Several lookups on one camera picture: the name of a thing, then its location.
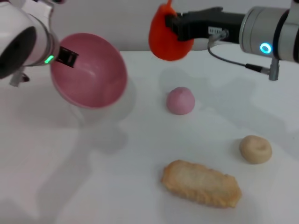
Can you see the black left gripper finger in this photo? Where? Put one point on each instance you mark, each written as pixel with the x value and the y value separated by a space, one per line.
pixel 67 57

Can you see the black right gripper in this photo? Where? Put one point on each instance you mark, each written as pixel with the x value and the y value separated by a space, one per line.
pixel 222 25

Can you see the orange toy fruit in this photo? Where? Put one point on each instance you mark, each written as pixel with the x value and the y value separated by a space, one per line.
pixel 161 39

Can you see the pink plastic bowl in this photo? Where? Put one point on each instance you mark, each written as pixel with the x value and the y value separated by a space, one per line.
pixel 93 79

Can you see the pink dome-shaped bun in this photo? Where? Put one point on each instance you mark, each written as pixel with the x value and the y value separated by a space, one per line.
pixel 180 101

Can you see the beige round bun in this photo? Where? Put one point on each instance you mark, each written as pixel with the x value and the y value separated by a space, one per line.
pixel 255 149

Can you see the fried breaded cutlet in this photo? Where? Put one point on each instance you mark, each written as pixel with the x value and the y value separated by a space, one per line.
pixel 201 184

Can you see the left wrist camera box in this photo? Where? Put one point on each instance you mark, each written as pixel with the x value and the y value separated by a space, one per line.
pixel 59 1

